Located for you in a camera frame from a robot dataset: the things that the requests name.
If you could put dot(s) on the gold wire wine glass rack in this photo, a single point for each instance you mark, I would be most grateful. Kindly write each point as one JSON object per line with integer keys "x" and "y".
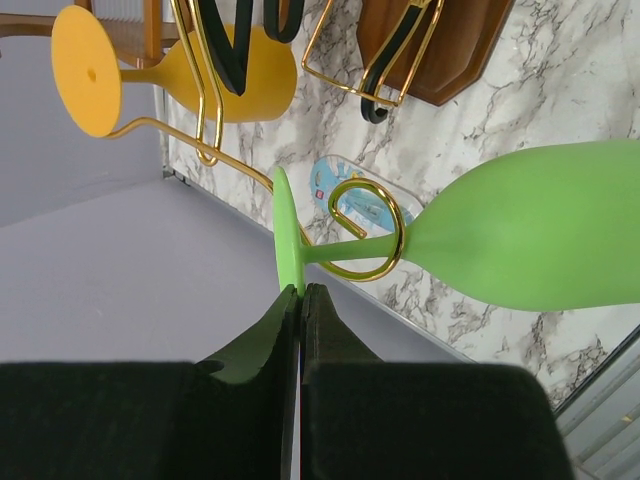
{"x": 216, "y": 62}

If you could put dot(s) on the orange wine glass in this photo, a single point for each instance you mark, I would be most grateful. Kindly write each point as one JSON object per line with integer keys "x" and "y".
{"x": 89, "y": 79}

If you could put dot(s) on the blue packaged item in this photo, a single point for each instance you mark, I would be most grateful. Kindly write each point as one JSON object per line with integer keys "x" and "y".
{"x": 359, "y": 205}

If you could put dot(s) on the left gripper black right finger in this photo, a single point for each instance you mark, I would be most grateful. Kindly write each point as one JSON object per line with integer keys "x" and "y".
{"x": 365, "y": 418}

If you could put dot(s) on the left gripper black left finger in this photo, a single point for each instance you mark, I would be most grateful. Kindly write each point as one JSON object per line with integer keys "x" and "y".
{"x": 228, "y": 416}

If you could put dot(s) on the green plastic wine glass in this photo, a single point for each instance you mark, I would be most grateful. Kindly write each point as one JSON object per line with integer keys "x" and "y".
{"x": 530, "y": 259}

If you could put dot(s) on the wooden shelf rack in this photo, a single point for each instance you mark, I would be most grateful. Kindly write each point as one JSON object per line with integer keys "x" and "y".
{"x": 138, "y": 29}

